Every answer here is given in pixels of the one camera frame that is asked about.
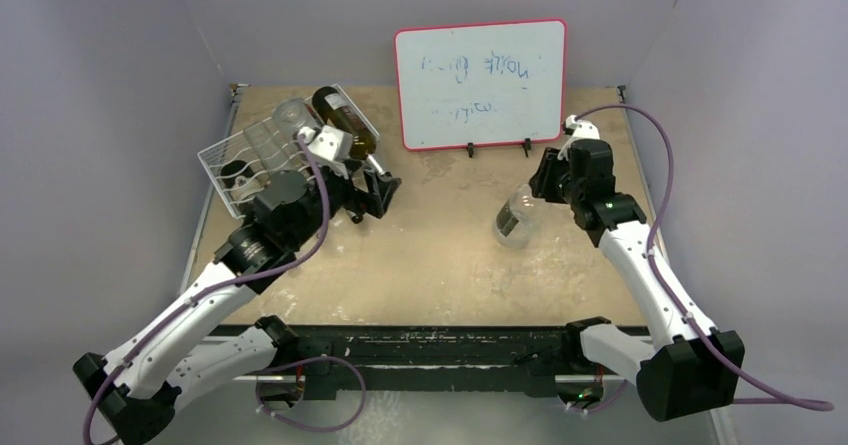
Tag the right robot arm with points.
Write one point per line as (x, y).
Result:
(685, 368)

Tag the white wire wine rack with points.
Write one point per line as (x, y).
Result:
(236, 147)

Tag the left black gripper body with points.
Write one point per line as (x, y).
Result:
(343, 193)

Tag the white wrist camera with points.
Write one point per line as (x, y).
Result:
(329, 146)
(576, 129)

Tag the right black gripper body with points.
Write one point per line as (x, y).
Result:
(548, 177)

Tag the dark bottle white label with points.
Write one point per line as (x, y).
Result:
(238, 180)

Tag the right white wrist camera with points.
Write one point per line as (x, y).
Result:
(576, 129)

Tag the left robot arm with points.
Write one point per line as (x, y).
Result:
(139, 387)

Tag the red framed whiteboard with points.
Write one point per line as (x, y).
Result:
(487, 84)

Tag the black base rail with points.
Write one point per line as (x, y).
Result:
(536, 361)

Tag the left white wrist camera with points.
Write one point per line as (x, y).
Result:
(329, 146)

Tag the clear bottle silver cap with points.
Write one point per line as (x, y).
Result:
(292, 115)

